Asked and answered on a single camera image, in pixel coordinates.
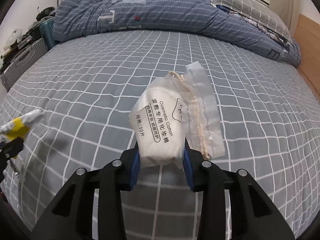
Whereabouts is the yellow black wrapper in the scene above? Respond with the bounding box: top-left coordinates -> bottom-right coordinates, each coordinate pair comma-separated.
0,108 -> 43,181

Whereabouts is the cotton pad plastic bag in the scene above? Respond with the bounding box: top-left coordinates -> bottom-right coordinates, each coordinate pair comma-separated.
129,62 -> 226,167

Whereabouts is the grey suitcase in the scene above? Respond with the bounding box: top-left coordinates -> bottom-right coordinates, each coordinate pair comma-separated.
1,38 -> 48,92

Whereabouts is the grey checked bed sheet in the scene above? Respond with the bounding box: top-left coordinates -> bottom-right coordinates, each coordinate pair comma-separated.
1,31 -> 319,236

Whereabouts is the clutter on suitcase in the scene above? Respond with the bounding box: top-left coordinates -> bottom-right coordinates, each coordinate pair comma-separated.
0,6 -> 57,66

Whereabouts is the teal plastic crate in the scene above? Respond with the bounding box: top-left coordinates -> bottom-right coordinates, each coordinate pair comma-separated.
39,18 -> 56,50

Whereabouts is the blue striped duvet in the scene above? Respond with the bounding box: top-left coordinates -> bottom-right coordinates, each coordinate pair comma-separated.
53,0 -> 301,66

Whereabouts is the wooden headboard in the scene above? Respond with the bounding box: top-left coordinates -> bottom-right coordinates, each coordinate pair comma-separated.
294,14 -> 320,100

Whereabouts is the grey checked pillow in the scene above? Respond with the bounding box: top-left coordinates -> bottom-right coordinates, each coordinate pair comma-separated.
210,0 -> 292,45

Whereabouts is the beige curtain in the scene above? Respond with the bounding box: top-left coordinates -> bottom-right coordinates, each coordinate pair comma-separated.
269,0 -> 301,36

